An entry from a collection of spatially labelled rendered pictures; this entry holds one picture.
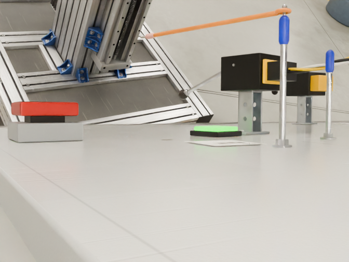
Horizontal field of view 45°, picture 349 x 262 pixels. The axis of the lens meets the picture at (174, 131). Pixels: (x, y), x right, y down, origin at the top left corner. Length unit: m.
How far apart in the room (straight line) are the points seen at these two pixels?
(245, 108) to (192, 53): 2.14
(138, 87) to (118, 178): 1.69
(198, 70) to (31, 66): 1.07
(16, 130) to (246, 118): 0.27
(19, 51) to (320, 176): 1.73
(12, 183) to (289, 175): 0.12
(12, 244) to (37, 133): 0.31
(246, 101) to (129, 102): 1.31
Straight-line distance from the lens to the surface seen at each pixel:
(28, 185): 0.17
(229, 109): 2.36
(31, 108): 0.37
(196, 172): 0.19
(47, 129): 0.37
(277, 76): 0.46
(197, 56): 2.62
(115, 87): 1.82
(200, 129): 0.45
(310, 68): 0.46
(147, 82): 1.91
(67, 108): 0.38
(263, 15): 0.35
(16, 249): 0.65
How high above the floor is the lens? 1.38
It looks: 42 degrees down
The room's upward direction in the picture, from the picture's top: 29 degrees clockwise
